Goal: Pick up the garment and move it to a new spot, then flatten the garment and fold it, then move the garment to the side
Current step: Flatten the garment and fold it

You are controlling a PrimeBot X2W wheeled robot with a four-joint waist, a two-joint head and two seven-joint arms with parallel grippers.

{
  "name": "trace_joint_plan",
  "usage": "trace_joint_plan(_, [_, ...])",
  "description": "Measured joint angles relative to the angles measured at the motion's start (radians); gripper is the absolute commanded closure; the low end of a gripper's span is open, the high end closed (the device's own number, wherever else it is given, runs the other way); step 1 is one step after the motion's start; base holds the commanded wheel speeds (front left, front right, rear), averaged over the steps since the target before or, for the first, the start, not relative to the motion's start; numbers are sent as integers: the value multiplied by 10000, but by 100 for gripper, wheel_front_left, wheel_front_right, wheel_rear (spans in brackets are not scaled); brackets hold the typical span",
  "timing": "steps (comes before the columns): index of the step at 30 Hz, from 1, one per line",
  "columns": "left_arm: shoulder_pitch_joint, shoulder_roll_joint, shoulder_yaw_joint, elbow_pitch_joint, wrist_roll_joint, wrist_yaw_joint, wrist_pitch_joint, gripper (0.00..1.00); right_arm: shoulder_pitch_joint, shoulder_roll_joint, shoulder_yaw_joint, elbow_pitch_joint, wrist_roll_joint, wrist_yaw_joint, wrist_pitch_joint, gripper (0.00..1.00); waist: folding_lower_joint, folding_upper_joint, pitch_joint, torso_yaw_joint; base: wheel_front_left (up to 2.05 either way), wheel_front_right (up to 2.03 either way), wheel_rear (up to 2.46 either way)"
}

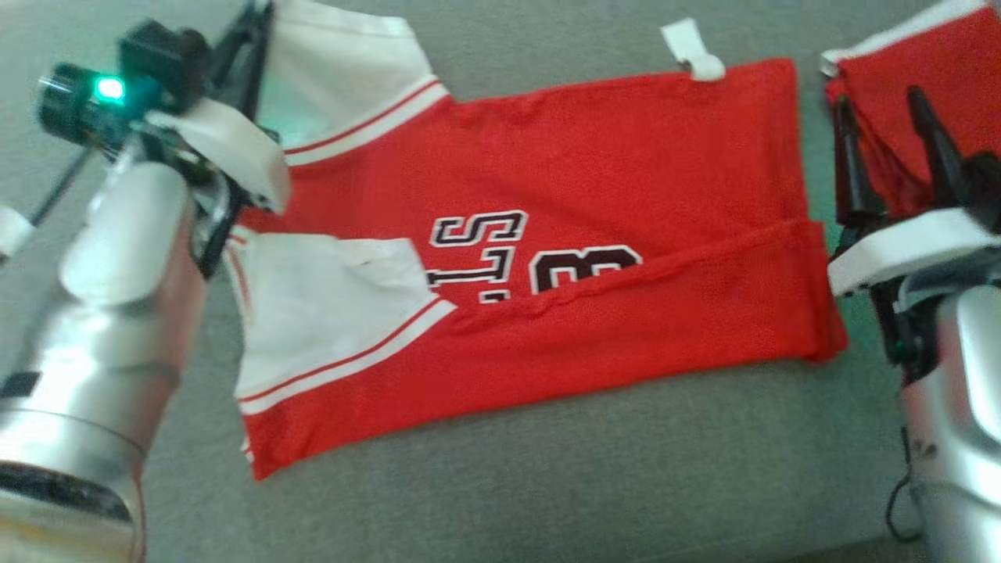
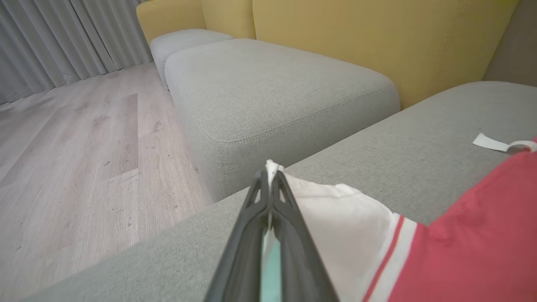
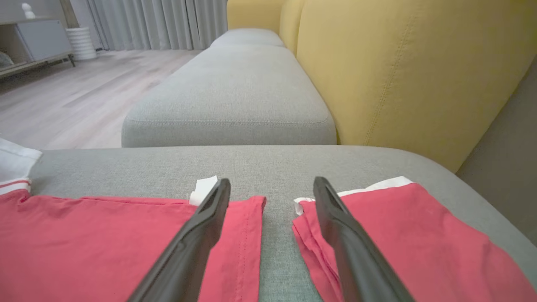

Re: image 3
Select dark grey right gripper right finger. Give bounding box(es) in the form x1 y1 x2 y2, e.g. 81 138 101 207
313 177 416 302

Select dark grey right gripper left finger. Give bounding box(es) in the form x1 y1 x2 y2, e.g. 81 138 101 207
127 178 232 302

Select red shorts with white trim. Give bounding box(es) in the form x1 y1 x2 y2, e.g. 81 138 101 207
292 176 537 302

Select red basketball jersey number 23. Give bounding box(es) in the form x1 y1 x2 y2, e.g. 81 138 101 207
0 138 267 302

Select yellow sofa back cushion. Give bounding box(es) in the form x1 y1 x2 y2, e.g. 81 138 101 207
296 0 537 173
279 0 306 55

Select white ribbed plant pot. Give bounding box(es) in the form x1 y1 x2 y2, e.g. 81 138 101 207
66 27 98 61

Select yellow sofa armrest cushion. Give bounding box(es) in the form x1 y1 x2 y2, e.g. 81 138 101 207
227 0 288 35

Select grey cabinet door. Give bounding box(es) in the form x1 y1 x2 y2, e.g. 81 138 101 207
17 19 73 62

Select low wooden TV cabinet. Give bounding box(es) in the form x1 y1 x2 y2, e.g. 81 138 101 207
0 17 76 80

